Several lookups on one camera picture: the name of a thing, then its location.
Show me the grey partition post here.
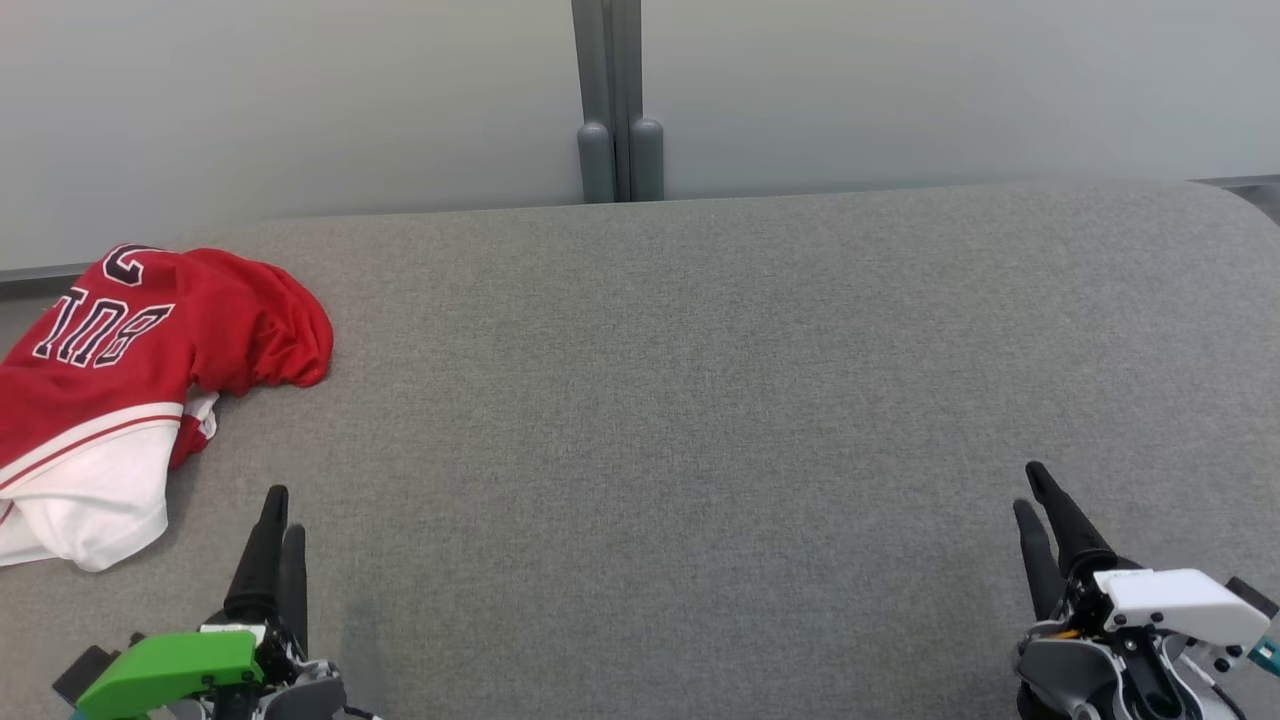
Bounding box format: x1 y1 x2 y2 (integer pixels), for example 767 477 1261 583
571 0 665 204

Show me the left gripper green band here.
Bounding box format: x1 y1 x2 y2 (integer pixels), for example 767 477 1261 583
52 485 351 720

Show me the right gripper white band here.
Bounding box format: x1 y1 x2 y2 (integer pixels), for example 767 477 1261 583
1013 460 1280 720

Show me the red jersey with white stripes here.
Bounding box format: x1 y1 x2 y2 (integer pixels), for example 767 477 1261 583
0 243 335 573

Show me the grey wall baseboard rail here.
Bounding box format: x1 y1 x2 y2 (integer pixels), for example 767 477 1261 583
0 262 98 293

